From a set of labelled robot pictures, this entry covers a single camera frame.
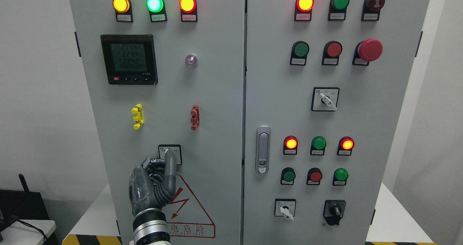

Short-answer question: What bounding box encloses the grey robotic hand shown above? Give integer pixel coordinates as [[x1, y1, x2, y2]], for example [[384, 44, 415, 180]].
[[129, 149, 177, 216]]

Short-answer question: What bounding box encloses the white rotary selector switch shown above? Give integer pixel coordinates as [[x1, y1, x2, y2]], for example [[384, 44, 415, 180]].
[[158, 144, 183, 165]]

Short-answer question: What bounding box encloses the green lit indicator light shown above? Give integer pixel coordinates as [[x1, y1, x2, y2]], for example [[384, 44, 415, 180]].
[[146, 0, 167, 22]]

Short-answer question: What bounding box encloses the yellow indicator light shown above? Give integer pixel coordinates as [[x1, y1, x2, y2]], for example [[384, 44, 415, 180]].
[[112, 0, 133, 22]]

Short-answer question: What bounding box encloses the red electrical hazard sticker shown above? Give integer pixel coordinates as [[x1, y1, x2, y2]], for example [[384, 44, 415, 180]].
[[163, 175, 216, 238]]

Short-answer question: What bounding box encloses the yellow terminal connector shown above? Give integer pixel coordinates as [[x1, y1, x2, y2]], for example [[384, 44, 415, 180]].
[[131, 104, 144, 130]]

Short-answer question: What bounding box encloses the red terminal connector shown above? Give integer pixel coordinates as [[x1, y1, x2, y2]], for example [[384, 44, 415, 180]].
[[190, 105, 200, 131]]

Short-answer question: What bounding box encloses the yellow black hazard tape left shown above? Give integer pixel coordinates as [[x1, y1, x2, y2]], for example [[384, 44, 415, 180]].
[[62, 235, 122, 245]]

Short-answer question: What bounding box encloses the yellow black hazard tape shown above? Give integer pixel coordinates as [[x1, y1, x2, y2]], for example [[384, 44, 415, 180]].
[[364, 241, 438, 245], [62, 235, 122, 245]]

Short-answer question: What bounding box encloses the grey left cabinet door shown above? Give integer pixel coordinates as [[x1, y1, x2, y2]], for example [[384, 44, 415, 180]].
[[70, 0, 245, 245]]

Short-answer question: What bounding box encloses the grey cabinet door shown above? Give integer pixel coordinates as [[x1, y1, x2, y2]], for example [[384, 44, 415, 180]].
[[70, 0, 245, 245], [243, 0, 429, 245]]

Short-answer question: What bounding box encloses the black digital power meter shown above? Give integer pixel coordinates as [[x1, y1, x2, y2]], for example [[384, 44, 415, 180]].
[[100, 34, 158, 85]]

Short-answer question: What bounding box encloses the clear round signal lamp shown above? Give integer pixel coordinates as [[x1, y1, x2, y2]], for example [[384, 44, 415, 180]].
[[185, 54, 198, 68]]

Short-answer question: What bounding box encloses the green push button bottom left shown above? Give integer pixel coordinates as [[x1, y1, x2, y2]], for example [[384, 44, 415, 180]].
[[280, 167, 296, 185]]

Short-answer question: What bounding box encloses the green push button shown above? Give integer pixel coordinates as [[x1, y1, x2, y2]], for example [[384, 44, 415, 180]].
[[280, 167, 296, 185], [332, 168, 349, 186], [328, 0, 349, 21]]

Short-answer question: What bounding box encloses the black router with antenna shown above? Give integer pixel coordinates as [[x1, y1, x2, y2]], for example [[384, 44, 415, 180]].
[[0, 174, 50, 231]]

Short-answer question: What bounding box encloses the red lit indicator lower left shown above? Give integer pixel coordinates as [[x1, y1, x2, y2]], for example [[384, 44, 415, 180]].
[[283, 135, 298, 155]]

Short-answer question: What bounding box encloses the red push button bottom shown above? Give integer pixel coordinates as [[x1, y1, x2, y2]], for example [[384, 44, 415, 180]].
[[306, 168, 323, 185]]

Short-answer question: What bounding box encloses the green indicator lower middle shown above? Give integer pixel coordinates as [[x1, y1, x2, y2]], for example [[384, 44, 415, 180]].
[[310, 136, 326, 156]]

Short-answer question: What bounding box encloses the red lit indicator light left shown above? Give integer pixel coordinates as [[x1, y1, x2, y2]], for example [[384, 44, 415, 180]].
[[179, 0, 198, 22]]

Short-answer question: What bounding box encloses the green push button bottom right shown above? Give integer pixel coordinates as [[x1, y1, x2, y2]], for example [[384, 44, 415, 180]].
[[332, 168, 349, 186]]

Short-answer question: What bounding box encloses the red lit indicator lower right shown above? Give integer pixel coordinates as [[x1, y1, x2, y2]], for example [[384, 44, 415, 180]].
[[337, 136, 354, 156]]

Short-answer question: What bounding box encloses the green push button second row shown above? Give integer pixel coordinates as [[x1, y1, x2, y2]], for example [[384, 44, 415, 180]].
[[290, 41, 310, 66]]

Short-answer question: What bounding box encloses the grey right cabinet door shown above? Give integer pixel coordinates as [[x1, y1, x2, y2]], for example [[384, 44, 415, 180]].
[[243, 0, 429, 245]]

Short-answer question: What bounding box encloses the red push button second row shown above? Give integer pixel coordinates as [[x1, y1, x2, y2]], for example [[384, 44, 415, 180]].
[[322, 41, 343, 66]]

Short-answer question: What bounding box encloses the yellow black hazard tape right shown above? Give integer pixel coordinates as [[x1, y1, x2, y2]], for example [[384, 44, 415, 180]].
[[364, 241, 438, 245]]

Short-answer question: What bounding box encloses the red lit indicator top right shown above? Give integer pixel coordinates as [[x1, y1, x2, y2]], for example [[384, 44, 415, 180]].
[[294, 0, 314, 21]]

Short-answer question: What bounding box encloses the red emergency stop button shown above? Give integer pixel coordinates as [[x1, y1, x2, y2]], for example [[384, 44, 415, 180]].
[[352, 38, 383, 66]]

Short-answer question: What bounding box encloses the green push button top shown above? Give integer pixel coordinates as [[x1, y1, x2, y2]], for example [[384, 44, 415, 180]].
[[328, 0, 349, 21]]

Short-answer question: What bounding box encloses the dark red buzzer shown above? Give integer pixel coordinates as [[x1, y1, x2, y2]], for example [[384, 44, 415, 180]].
[[361, 0, 385, 21]]

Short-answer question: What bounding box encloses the silver door handle lock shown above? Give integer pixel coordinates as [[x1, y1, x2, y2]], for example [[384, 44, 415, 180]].
[[256, 125, 271, 174]]

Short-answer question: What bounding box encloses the black cable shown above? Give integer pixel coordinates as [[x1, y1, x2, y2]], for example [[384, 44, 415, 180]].
[[16, 220, 48, 244]]

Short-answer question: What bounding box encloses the white rotary switch lower right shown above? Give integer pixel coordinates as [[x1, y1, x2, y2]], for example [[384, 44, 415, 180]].
[[274, 198, 296, 221]]

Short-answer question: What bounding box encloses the black rotary switch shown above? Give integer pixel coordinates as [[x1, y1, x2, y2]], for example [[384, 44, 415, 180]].
[[323, 199, 346, 226]]

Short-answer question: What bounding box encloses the white rotary switch upper right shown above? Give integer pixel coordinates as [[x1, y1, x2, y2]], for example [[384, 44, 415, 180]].
[[311, 87, 340, 111]]

